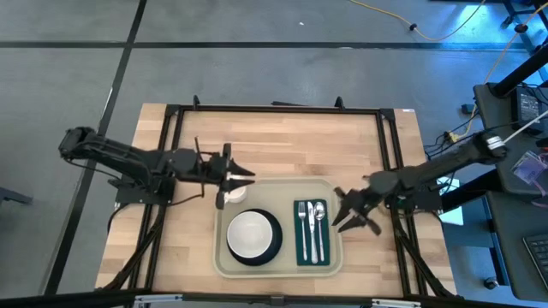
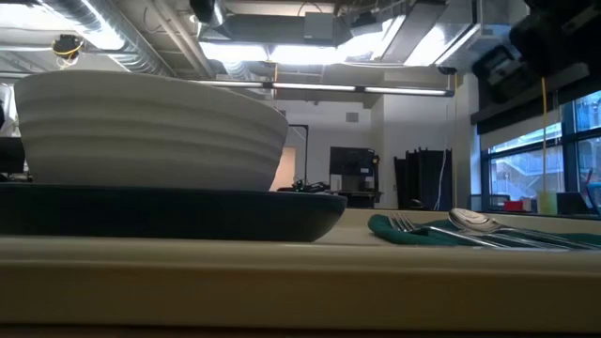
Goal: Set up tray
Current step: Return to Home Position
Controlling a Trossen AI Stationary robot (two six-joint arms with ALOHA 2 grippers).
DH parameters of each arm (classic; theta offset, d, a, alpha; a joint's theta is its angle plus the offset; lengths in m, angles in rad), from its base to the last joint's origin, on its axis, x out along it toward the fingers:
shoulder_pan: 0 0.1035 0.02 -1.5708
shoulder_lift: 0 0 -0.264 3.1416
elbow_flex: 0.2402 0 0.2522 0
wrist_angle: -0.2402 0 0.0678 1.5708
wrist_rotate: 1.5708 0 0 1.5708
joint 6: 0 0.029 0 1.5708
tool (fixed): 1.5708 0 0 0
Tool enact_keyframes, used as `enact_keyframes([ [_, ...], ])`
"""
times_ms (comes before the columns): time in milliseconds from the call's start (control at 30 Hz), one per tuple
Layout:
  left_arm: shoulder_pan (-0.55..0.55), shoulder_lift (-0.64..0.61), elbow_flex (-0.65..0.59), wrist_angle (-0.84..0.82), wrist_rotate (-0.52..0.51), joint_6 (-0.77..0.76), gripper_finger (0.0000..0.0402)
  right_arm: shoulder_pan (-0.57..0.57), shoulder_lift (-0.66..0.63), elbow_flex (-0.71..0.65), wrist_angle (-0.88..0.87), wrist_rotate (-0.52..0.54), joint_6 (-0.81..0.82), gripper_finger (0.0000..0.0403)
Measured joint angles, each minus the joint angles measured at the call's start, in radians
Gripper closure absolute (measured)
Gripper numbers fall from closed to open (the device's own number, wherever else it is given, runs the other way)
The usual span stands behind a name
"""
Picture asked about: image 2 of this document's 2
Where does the white ribbed bowl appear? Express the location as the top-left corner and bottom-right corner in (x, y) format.
(13, 69), (290, 192)

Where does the dark teal plate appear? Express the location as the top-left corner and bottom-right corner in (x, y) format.
(0, 181), (348, 243)

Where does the silver metal fork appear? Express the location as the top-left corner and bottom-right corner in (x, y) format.
(387, 211), (572, 251)

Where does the green cloth napkin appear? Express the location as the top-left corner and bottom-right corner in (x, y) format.
(366, 213), (601, 248)

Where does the silver metal spoon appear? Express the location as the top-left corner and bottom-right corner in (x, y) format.
(447, 207), (601, 252)

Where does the beige plastic tray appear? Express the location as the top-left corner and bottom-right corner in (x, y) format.
(0, 208), (601, 335)

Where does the grey ceiling box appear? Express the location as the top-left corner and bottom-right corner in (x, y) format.
(303, 11), (337, 41)

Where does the long ceiling light fixture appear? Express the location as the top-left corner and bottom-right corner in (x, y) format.
(187, 78), (455, 99)

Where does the black robot rig stand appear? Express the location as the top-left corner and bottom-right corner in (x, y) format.
(285, 123), (330, 193)

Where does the black monitor cabinet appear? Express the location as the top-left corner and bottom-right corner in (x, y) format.
(328, 146), (382, 209)

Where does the black folding partition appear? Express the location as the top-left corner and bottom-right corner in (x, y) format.
(393, 147), (455, 211)

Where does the yellow-green translucent cup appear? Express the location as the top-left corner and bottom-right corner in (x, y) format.
(536, 190), (558, 216)

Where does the silver spiral air duct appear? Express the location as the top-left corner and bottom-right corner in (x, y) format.
(41, 0), (179, 79)

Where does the black yellow cord reel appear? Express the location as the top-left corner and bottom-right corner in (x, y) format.
(50, 33), (86, 70)

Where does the rectangular metal air duct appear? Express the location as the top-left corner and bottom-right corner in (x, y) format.
(379, 0), (480, 67)

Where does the yellow extension cable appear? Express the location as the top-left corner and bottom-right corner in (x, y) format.
(541, 77), (549, 193)

